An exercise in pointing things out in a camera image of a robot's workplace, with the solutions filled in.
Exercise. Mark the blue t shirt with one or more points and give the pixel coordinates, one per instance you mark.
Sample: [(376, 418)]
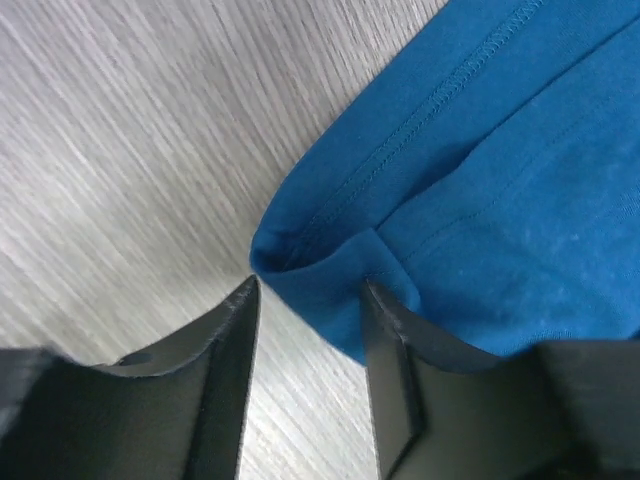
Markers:
[(488, 177)]

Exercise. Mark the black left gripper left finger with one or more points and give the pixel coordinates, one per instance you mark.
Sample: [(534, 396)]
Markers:
[(175, 409)]

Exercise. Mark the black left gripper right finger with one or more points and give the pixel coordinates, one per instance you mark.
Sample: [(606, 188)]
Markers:
[(444, 409)]

